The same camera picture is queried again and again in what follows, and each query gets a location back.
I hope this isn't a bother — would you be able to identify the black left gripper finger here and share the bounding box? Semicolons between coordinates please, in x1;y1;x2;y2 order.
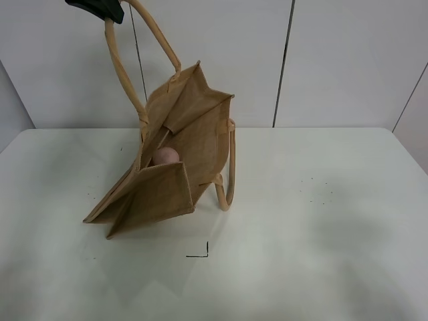
65;0;124;23

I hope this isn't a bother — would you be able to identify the pink peach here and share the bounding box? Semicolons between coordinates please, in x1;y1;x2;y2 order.
152;147;180;166

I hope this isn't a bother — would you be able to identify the brown linen tote bag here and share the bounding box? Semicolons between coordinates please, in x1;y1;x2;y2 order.
85;1;235;238

